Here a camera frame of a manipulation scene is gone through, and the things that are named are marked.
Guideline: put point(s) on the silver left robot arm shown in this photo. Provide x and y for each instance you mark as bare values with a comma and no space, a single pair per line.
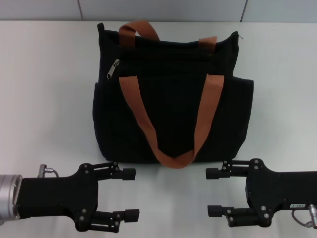
7,196

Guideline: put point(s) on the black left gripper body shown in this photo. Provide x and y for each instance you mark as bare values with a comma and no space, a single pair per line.
59,196

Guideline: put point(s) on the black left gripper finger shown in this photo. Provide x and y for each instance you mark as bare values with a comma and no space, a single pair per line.
127,174
131,215

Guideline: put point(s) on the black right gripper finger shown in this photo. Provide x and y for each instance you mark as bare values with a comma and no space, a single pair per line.
213,173
215,210

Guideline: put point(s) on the silver metal zipper pull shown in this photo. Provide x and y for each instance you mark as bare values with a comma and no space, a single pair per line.
112,70

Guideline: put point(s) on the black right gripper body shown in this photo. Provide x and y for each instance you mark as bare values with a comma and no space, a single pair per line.
277,188

